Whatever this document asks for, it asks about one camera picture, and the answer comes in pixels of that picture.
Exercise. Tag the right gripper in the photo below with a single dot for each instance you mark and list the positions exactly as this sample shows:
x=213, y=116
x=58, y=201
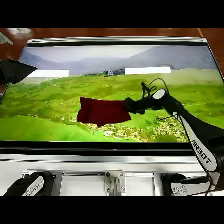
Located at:
x=138, y=105

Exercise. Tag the red garment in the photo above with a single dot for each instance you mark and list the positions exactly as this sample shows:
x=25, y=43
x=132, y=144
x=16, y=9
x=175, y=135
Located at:
x=101, y=111

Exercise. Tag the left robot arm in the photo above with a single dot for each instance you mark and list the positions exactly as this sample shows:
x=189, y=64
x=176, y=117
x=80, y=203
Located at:
x=23, y=186

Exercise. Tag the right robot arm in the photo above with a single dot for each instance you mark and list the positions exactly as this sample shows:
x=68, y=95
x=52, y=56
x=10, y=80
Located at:
x=200, y=130

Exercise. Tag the silver frame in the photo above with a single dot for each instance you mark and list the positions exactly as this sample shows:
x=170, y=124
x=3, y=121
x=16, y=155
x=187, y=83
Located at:
x=100, y=165

